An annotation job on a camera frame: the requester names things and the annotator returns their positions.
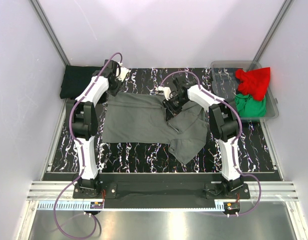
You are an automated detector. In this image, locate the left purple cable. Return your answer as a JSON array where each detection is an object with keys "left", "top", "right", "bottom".
[{"left": 53, "top": 51, "right": 123, "bottom": 237}]

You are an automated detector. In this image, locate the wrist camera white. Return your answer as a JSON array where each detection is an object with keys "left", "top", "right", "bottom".
[
  {"left": 116, "top": 66, "right": 130, "bottom": 82},
  {"left": 157, "top": 86, "right": 171, "bottom": 100}
]

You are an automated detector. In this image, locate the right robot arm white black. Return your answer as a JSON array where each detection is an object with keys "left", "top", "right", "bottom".
[{"left": 157, "top": 79, "right": 244, "bottom": 198}]

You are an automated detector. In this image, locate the white slotted cable duct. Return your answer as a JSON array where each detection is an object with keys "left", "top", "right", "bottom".
[{"left": 38, "top": 201, "right": 241, "bottom": 212}]

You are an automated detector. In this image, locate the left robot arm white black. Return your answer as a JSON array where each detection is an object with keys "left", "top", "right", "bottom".
[{"left": 66, "top": 59, "right": 129, "bottom": 198}]

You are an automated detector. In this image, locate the grey t shirt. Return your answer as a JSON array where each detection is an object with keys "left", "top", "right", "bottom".
[{"left": 102, "top": 92, "right": 208, "bottom": 165}]

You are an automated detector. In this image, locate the folded black t shirt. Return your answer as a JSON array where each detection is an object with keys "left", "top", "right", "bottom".
[{"left": 60, "top": 65, "right": 101, "bottom": 99}]

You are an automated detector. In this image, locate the left aluminium corner post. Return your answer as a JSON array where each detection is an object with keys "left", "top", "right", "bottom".
[{"left": 29, "top": 0, "right": 70, "bottom": 66}]

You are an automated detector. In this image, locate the aluminium frame rail front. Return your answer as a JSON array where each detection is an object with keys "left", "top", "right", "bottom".
[{"left": 27, "top": 181, "right": 298, "bottom": 202}]

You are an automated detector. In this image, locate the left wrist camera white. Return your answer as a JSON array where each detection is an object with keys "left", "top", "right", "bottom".
[{"left": 116, "top": 66, "right": 130, "bottom": 82}]

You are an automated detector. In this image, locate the aluminium corner post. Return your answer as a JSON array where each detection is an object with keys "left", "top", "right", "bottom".
[
  {"left": 29, "top": 0, "right": 70, "bottom": 66},
  {"left": 248, "top": 0, "right": 294, "bottom": 71}
]

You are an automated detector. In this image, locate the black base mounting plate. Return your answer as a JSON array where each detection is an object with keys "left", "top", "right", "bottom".
[{"left": 72, "top": 181, "right": 250, "bottom": 209}]

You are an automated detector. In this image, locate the black marble pattern mat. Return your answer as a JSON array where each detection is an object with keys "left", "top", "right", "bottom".
[{"left": 49, "top": 68, "right": 275, "bottom": 173}]

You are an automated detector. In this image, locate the red t shirt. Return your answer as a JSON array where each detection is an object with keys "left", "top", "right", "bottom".
[{"left": 235, "top": 67, "right": 270, "bottom": 101}]

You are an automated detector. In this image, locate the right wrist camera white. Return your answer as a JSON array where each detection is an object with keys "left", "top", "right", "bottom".
[{"left": 157, "top": 86, "right": 171, "bottom": 100}]

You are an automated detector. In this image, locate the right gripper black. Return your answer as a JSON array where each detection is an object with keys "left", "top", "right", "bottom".
[{"left": 162, "top": 95, "right": 188, "bottom": 122}]

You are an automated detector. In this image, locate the right aluminium corner post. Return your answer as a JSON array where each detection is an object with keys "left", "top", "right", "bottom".
[{"left": 248, "top": 0, "right": 294, "bottom": 71}]

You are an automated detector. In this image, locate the green t shirt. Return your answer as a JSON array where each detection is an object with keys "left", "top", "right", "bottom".
[{"left": 234, "top": 93, "right": 266, "bottom": 118}]

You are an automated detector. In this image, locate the clear plastic bin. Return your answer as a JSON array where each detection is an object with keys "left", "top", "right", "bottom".
[{"left": 211, "top": 60, "right": 278, "bottom": 121}]

